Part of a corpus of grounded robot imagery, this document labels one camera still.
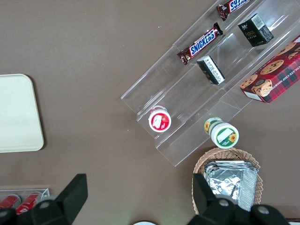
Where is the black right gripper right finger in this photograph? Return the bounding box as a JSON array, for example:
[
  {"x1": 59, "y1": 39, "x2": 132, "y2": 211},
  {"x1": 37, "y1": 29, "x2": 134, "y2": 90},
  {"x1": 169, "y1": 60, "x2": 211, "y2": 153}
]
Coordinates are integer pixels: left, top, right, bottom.
[{"x1": 187, "y1": 172, "x2": 290, "y2": 225}]

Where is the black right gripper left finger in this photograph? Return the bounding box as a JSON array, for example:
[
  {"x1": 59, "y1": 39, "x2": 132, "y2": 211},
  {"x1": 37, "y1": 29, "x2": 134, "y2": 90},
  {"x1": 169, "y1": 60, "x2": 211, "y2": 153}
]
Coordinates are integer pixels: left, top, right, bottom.
[{"x1": 0, "y1": 173, "x2": 89, "y2": 225}]

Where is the light wicker basket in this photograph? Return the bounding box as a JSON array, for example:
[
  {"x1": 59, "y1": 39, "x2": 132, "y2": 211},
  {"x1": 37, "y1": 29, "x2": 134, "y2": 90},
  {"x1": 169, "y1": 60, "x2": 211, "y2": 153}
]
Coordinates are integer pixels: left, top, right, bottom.
[{"x1": 192, "y1": 147, "x2": 264, "y2": 215}]

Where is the cream plastic tray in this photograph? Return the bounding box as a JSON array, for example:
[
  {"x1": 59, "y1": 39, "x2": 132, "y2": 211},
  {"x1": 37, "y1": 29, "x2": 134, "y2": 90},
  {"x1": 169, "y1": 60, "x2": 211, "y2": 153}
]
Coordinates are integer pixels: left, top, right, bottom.
[{"x1": 0, "y1": 74, "x2": 45, "y2": 153}]

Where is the clear acrylic bottle rack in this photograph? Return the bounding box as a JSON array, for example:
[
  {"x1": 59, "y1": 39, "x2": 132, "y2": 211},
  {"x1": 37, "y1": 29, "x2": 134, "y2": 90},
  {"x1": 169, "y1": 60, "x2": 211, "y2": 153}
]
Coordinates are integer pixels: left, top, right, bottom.
[{"x1": 0, "y1": 187, "x2": 51, "y2": 210}]

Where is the aluminium foil container stack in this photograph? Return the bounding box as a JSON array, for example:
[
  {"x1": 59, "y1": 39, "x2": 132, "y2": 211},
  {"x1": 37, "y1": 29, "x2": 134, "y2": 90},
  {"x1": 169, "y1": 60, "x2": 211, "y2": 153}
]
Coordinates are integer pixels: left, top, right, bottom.
[{"x1": 203, "y1": 160, "x2": 259, "y2": 212}]

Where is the red cola bottle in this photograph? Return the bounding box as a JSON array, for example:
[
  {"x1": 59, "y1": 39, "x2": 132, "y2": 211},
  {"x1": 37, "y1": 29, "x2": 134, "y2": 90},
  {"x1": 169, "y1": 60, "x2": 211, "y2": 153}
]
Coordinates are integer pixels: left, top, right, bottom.
[
  {"x1": 15, "y1": 191, "x2": 43, "y2": 215},
  {"x1": 0, "y1": 194, "x2": 22, "y2": 210}
]

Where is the green lid sunflower cup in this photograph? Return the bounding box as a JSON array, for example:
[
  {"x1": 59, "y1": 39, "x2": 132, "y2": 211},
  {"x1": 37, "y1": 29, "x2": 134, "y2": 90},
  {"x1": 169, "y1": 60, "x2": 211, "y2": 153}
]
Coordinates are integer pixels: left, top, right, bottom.
[{"x1": 203, "y1": 117, "x2": 240, "y2": 150}]

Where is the red lid yogurt cup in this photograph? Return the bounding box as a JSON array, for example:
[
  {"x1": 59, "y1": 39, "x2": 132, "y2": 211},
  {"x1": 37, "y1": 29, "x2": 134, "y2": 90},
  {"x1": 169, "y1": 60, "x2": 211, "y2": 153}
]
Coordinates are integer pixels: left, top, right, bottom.
[{"x1": 148, "y1": 105, "x2": 172, "y2": 133}]

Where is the clear acrylic stepped stand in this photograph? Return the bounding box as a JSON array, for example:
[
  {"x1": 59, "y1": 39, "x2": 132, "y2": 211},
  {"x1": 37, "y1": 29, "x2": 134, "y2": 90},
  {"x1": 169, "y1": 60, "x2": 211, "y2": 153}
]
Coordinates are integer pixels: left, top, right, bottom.
[{"x1": 120, "y1": 0, "x2": 300, "y2": 167}]

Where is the small black carton box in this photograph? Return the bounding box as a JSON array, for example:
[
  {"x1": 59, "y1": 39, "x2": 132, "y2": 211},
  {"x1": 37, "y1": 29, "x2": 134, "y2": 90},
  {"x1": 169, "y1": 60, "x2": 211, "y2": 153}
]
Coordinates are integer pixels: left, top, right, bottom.
[
  {"x1": 237, "y1": 13, "x2": 275, "y2": 48},
  {"x1": 196, "y1": 55, "x2": 226, "y2": 85}
]

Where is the red tartan cookie box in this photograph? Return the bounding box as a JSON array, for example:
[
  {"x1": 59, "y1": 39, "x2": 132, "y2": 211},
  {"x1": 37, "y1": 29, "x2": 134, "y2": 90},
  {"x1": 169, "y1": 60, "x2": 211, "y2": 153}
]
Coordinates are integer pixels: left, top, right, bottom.
[{"x1": 239, "y1": 35, "x2": 300, "y2": 104}]

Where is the Snickers chocolate bar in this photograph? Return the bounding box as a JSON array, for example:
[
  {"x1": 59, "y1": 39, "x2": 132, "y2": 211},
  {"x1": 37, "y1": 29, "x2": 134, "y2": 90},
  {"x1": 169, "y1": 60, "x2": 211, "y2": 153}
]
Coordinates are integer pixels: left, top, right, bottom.
[
  {"x1": 177, "y1": 22, "x2": 224, "y2": 66},
  {"x1": 216, "y1": 0, "x2": 250, "y2": 22}
]

